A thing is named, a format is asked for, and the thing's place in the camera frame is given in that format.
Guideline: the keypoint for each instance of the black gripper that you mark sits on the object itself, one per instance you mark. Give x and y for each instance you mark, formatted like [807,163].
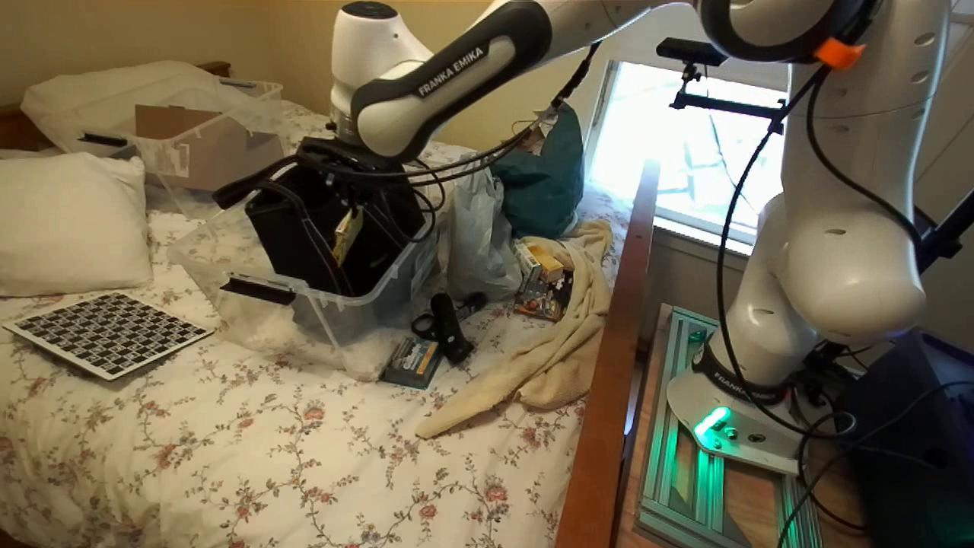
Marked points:
[339,163]

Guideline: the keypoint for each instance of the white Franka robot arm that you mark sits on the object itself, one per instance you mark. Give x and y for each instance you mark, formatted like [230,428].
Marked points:
[842,263]

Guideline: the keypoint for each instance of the clear plastic container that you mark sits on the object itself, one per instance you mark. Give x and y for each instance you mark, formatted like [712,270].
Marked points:
[351,306]

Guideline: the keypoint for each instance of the wooden bed footboard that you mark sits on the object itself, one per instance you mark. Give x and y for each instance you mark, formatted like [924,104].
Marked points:
[610,384]

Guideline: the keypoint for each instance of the black handbag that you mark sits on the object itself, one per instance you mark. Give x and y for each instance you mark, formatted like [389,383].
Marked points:
[293,230]

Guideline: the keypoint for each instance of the brown cardboard box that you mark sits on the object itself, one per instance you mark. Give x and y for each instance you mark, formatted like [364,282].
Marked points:
[203,140]

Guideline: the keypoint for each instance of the grey plastic bag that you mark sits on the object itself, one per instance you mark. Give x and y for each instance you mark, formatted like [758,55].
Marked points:
[476,238]

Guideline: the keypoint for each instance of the black remote-like device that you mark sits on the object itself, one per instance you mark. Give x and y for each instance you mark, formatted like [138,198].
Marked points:
[444,323]

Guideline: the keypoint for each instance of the teal fabric bag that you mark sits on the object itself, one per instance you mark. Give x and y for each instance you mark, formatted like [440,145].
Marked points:
[542,177]

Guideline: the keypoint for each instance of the small grey black packet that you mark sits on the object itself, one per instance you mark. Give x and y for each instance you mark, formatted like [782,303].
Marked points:
[409,363]

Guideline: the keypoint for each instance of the small black flat device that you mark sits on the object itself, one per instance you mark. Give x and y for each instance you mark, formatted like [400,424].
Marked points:
[103,138]

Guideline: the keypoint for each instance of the colourful snack packets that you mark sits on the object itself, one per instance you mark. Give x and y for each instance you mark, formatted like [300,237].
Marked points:
[542,295]

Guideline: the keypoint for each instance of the large clear storage bin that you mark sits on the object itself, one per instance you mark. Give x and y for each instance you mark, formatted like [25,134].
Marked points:
[91,103]

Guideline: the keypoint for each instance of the white pillow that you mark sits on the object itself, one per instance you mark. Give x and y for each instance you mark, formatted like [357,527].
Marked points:
[65,218]

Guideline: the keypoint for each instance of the cream towel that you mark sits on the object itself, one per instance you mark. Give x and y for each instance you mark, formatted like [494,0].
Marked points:
[558,344]

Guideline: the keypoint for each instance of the black white calibration board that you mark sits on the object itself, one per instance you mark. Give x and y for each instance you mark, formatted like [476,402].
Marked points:
[109,332]

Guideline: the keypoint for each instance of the floral bedspread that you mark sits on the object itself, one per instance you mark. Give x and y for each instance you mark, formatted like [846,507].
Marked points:
[203,457]

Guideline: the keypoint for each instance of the bright window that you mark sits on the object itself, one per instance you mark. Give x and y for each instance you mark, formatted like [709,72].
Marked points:
[702,153]

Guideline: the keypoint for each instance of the green lit robot platform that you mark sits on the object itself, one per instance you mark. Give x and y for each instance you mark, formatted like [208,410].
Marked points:
[702,477]

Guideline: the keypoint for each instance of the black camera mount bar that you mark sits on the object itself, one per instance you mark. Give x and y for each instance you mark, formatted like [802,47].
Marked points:
[720,103]

